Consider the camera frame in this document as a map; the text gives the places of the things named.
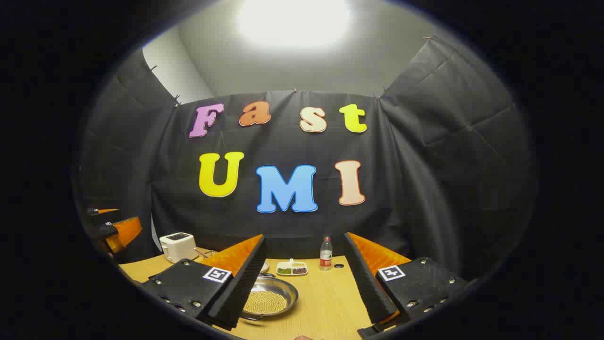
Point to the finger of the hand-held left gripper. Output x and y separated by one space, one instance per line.
127 231
104 211

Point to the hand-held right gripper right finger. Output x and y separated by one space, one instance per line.
370 288

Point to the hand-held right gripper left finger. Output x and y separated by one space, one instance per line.
243 288

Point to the pile of soybeans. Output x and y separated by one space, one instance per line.
266 302

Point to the white divided dish of beans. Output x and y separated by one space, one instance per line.
291 269

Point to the white toaster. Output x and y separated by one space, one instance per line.
177 248

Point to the clear plastic water bottle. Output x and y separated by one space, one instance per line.
325 252

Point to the black backdrop cloth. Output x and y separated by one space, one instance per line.
283 226

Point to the ceiling light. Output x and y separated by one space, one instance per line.
292 21

